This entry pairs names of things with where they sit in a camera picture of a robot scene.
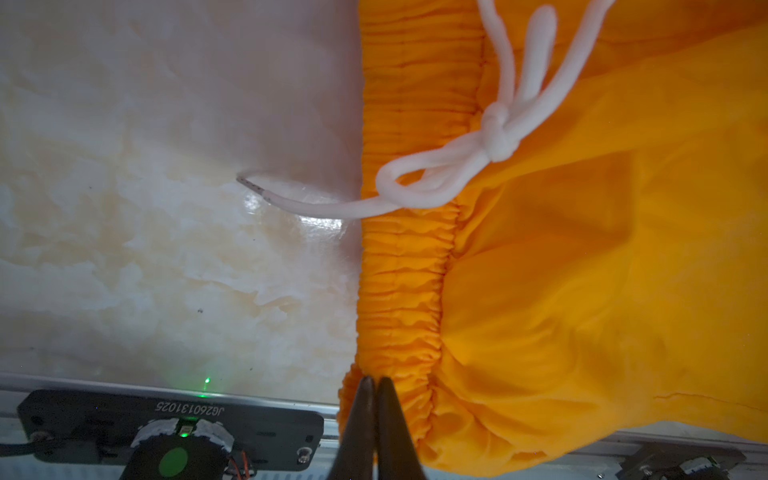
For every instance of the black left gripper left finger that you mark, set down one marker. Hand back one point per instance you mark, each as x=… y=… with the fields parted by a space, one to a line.
x=355 y=455

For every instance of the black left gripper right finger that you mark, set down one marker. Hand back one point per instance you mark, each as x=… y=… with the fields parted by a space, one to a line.
x=397 y=457

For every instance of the orange garment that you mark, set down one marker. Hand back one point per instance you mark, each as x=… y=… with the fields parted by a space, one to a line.
x=611 y=274

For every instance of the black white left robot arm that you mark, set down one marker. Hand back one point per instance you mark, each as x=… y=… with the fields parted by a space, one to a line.
x=174 y=459

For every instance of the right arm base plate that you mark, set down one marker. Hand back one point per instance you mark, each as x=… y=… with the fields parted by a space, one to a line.
x=668 y=461

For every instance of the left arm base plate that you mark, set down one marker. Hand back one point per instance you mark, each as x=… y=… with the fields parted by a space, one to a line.
x=90 y=428

